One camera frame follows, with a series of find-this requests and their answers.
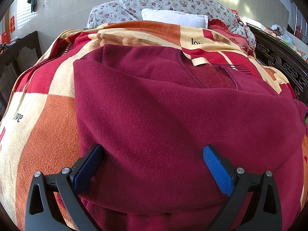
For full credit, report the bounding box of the orange red patterned blanket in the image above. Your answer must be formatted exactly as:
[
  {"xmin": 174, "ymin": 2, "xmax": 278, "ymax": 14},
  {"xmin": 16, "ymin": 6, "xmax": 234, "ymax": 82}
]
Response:
[{"xmin": 1, "ymin": 21, "xmax": 307, "ymax": 230}]

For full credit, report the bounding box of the floral quilt bundle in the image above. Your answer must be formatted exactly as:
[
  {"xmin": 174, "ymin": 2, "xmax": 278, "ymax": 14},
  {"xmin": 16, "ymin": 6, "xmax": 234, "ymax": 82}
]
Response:
[{"xmin": 87, "ymin": 0, "xmax": 256, "ymax": 47}]

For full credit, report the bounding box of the dark carved wooden headboard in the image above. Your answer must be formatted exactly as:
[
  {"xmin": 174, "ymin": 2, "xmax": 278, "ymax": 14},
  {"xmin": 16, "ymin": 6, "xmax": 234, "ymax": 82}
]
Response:
[{"xmin": 248, "ymin": 24, "xmax": 308, "ymax": 104}]

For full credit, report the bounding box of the white pillow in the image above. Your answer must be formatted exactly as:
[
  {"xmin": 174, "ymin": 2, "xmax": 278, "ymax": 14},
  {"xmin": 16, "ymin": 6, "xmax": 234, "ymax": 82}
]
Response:
[{"xmin": 141, "ymin": 8, "xmax": 208, "ymax": 29}]

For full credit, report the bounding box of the red embroidered pillow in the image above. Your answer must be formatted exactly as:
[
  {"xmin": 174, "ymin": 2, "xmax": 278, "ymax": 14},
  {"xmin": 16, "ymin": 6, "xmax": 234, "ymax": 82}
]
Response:
[{"xmin": 208, "ymin": 19, "xmax": 250, "ymax": 53}]

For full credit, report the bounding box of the dark wooden cabinet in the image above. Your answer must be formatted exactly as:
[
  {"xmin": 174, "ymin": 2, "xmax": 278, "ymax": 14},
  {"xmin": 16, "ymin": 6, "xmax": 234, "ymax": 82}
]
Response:
[{"xmin": 1, "ymin": 31, "xmax": 42, "ymax": 118}]

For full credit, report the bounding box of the maroon fleece garment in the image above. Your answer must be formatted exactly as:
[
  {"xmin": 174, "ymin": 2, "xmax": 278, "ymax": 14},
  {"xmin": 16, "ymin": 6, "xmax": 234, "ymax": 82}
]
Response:
[{"xmin": 73, "ymin": 44, "xmax": 307, "ymax": 230}]

